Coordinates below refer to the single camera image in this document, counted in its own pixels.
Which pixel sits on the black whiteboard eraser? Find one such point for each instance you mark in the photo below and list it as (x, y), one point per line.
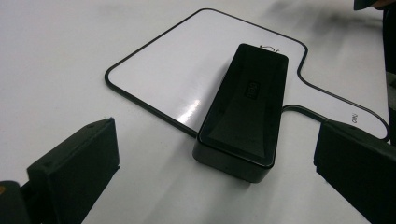
(246, 115)

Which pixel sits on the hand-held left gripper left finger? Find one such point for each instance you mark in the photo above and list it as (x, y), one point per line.
(74, 168)

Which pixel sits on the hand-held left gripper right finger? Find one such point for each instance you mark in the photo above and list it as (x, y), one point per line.
(358, 161)

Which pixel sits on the white handheld whiteboard black rim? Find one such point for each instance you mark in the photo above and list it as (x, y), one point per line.
(174, 68)

